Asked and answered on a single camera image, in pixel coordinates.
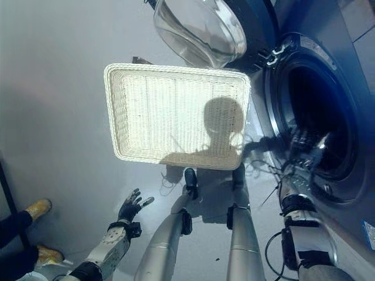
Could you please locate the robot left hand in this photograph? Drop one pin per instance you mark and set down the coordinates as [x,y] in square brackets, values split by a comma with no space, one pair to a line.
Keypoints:
[129,207]

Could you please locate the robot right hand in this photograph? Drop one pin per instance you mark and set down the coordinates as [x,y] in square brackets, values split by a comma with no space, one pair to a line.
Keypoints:
[301,143]

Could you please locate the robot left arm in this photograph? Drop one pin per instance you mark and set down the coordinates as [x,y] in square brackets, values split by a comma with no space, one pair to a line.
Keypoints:
[108,248]

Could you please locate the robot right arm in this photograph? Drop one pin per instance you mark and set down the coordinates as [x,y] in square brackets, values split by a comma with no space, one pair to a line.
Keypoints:
[304,231]

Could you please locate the grey washing machine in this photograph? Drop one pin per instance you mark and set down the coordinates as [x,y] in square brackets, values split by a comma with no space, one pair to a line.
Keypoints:
[345,87]

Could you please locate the glass washing machine door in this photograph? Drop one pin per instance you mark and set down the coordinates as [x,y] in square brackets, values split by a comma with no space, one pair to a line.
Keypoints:
[202,29]

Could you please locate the robot left leg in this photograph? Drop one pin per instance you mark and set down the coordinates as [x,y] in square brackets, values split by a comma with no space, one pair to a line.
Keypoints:
[167,234]

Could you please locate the robot leg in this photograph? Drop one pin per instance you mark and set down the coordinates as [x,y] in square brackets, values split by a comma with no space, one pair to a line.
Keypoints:
[167,234]
[243,234]

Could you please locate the loose dark threads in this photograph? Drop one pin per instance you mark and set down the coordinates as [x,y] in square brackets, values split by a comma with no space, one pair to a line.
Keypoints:
[170,183]

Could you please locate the white wicker laundry basket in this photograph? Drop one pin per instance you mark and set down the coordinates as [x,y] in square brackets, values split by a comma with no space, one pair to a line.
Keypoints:
[175,117]

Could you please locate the robot right leg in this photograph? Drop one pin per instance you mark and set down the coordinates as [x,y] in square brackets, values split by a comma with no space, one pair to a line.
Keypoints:
[243,234]

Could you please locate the person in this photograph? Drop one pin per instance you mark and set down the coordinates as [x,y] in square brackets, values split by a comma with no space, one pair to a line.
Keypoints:
[17,228]

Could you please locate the blue sticker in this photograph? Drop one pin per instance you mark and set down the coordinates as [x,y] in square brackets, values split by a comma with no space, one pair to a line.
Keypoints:
[369,234]

